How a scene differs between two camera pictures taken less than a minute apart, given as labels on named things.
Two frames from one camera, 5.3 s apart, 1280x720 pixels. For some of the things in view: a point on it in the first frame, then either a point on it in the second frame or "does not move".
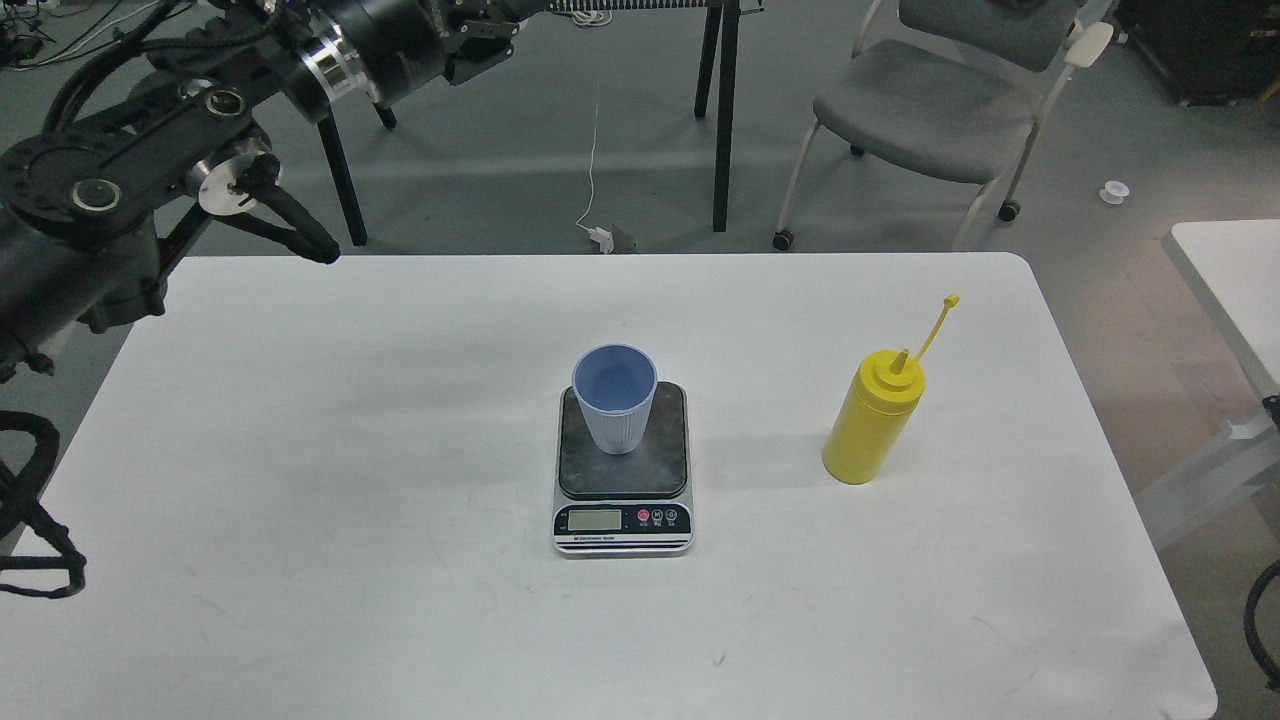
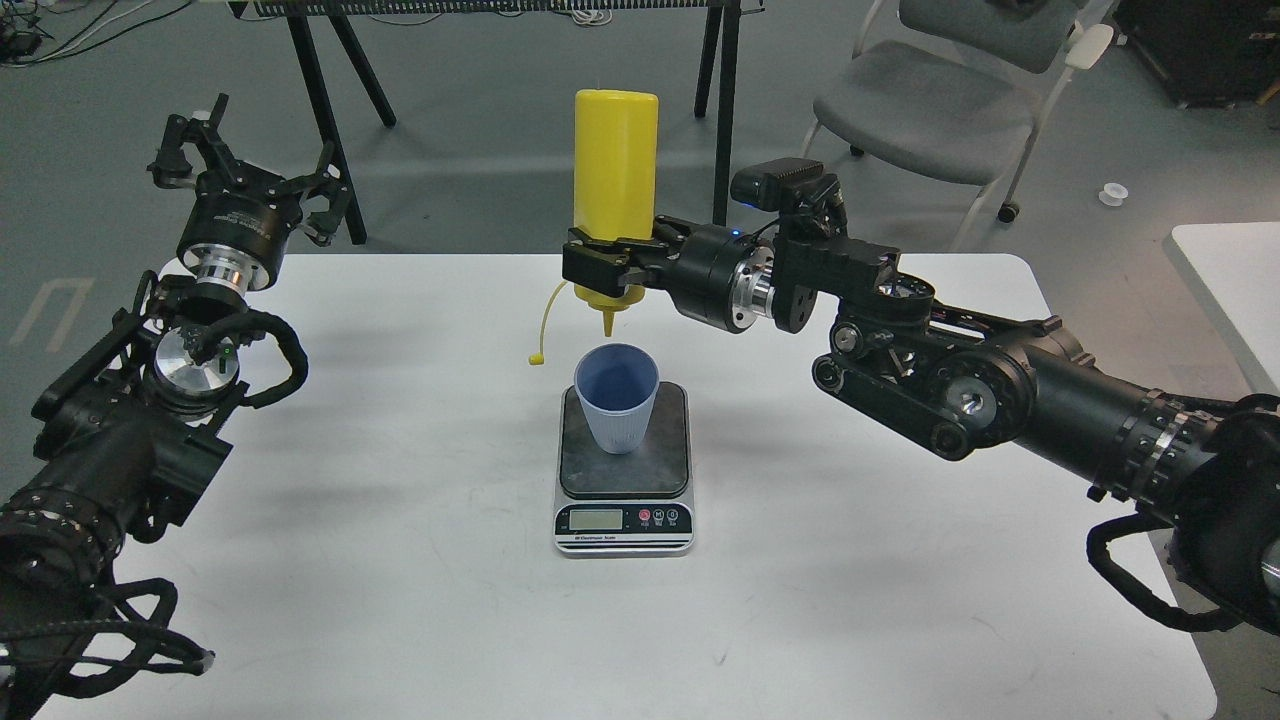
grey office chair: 918,99 does not move
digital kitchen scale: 628,505 does not move
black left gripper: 383,50 to 233,239
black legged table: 725,15 does not move
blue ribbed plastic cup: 615,384 does not move
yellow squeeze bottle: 885,390 to 616,185
